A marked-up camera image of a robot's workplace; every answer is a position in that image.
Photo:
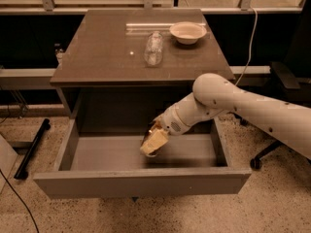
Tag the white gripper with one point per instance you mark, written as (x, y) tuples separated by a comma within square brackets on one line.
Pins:
[(170, 122)]

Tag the orange soda can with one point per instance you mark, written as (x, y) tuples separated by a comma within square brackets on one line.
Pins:
[(152, 142)]

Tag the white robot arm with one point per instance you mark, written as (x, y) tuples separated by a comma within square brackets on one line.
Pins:
[(212, 95)]

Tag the open grey top drawer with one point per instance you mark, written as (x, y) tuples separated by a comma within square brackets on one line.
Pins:
[(91, 164)]

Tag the grey drawer cabinet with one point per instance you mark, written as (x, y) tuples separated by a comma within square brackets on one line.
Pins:
[(106, 85)]

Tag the clear plastic bottle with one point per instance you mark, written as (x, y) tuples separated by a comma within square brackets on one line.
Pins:
[(153, 49)]

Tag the white bowl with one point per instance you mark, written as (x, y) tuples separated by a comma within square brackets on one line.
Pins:
[(187, 33)]

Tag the black bar on floor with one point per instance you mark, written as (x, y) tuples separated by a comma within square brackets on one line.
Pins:
[(21, 173)]

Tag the black office chair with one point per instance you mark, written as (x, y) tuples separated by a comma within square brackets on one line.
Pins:
[(283, 41)]

